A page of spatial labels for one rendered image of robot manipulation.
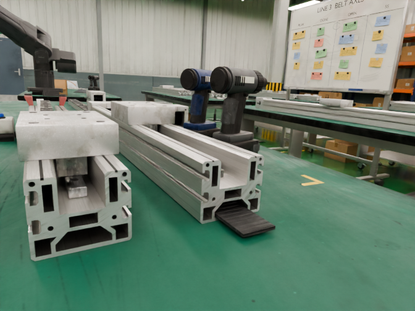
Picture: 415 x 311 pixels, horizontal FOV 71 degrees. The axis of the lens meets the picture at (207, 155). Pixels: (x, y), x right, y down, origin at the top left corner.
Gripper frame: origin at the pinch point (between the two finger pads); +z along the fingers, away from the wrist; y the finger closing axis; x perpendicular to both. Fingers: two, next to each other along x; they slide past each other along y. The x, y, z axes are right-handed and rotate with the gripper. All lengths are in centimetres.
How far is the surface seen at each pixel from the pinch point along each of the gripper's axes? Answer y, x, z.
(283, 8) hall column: 589, 551, -223
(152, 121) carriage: 20, -51, -4
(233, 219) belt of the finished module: 20, -86, 4
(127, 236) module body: 6, -83, 5
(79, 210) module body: 1, -83, 0
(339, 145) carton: 357, 144, 60
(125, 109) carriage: 15, -50, -7
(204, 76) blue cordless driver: 38, -41, -15
